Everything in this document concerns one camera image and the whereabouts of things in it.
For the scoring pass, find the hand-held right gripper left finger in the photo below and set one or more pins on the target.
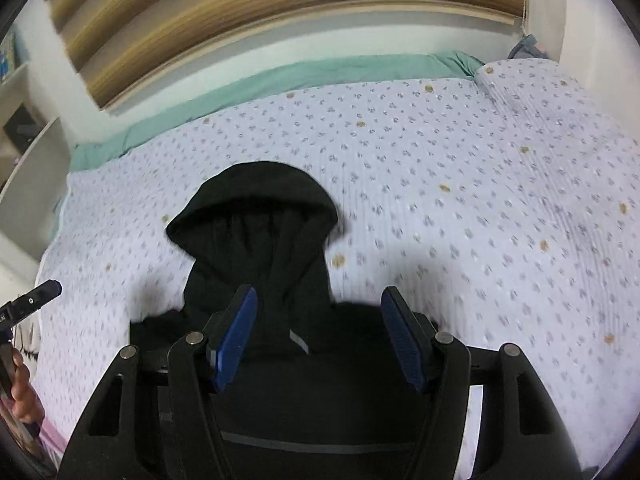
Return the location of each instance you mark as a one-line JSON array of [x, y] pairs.
[[234, 342]]

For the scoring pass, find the white shelf unit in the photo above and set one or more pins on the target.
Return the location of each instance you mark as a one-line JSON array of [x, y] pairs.
[[31, 170]]

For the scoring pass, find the white floral printed blanket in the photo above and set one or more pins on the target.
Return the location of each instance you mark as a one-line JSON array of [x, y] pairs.
[[450, 185]]

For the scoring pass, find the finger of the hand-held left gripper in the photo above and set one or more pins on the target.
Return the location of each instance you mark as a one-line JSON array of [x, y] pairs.
[[31, 302]]

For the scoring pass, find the green bed sheet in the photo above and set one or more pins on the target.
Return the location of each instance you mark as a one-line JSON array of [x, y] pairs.
[[300, 72]]

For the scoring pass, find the black hoodie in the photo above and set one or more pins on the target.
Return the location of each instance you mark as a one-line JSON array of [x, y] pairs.
[[260, 210]]

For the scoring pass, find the blue book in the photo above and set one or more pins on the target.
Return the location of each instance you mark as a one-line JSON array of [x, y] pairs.
[[7, 57]]

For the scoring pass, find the person's left hand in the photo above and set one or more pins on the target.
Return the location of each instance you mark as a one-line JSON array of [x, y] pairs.
[[24, 400]]

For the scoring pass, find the dark box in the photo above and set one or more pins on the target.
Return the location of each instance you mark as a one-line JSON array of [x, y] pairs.
[[20, 122]]

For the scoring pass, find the wooden window blind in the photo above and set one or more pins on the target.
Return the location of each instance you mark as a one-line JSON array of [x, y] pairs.
[[250, 10]]

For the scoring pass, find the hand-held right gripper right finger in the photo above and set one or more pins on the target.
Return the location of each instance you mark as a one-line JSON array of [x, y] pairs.
[[406, 347]]

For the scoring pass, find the pink cloth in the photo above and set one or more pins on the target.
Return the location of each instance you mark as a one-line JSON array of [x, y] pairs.
[[52, 442]]

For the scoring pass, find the grey cloth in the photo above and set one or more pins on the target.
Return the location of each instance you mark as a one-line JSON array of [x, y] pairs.
[[526, 47]]

